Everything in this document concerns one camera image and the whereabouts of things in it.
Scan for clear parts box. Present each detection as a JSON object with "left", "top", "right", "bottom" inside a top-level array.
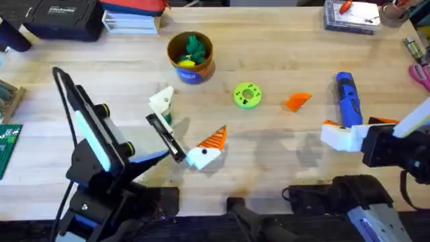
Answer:
[{"left": 323, "top": 0, "right": 382, "bottom": 36}]

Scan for black hard case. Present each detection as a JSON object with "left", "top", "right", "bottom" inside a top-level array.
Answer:
[{"left": 22, "top": 0, "right": 105, "bottom": 42}]

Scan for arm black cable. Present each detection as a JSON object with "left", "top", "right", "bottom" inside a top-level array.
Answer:
[
  {"left": 398, "top": 169, "right": 423, "bottom": 212},
  {"left": 50, "top": 66, "right": 80, "bottom": 242}
]

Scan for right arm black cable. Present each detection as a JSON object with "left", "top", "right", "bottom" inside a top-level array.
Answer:
[{"left": 398, "top": 169, "right": 423, "bottom": 212}]

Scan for red and blue bag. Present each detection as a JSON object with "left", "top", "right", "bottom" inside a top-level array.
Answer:
[{"left": 98, "top": 0, "right": 168, "bottom": 18}]

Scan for small metal tool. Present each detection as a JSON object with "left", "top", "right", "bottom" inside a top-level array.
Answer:
[{"left": 403, "top": 36, "right": 425, "bottom": 62}]

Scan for brown tape roll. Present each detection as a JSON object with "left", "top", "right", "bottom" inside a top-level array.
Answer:
[{"left": 378, "top": 1, "right": 413, "bottom": 28}]

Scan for red handled tool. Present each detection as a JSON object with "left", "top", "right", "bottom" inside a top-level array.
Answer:
[{"left": 339, "top": 0, "right": 354, "bottom": 15}]

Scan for dark blue block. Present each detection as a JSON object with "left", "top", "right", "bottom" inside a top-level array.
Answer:
[{"left": 0, "top": 18, "right": 33, "bottom": 53}]

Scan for left wrist black upright plate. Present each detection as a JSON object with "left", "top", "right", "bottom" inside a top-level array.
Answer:
[{"left": 67, "top": 83, "right": 127, "bottom": 174}]

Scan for green board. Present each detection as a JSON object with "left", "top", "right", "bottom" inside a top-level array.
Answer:
[{"left": 0, "top": 124, "right": 24, "bottom": 181}]

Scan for brown toy tub blue label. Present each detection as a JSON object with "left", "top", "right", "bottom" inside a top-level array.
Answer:
[{"left": 166, "top": 30, "right": 216, "bottom": 85}]

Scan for wooden box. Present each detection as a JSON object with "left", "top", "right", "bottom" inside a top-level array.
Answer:
[{"left": 0, "top": 79, "right": 28, "bottom": 125}]

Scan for black mount post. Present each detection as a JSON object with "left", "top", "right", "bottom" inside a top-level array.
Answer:
[{"left": 226, "top": 197, "right": 303, "bottom": 242}]

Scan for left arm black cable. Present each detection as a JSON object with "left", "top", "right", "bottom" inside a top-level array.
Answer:
[{"left": 50, "top": 66, "right": 80, "bottom": 242}]

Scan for blue electric screwdriver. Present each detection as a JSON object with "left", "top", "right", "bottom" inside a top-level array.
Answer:
[{"left": 335, "top": 71, "right": 364, "bottom": 129}]

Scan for black rail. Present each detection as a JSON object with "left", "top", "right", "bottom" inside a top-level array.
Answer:
[{"left": 0, "top": 214, "right": 430, "bottom": 242}]

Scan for pink scissors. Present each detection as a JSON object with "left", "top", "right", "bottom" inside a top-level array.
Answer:
[{"left": 408, "top": 63, "right": 430, "bottom": 93}]

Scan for green disc with holes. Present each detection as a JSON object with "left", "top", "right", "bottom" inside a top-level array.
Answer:
[{"left": 233, "top": 82, "right": 263, "bottom": 110}]

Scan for orange ribbed wedge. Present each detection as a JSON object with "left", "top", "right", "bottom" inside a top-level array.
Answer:
[{"left": 284, "top": 92, "right": 313, "bottom": 113}]

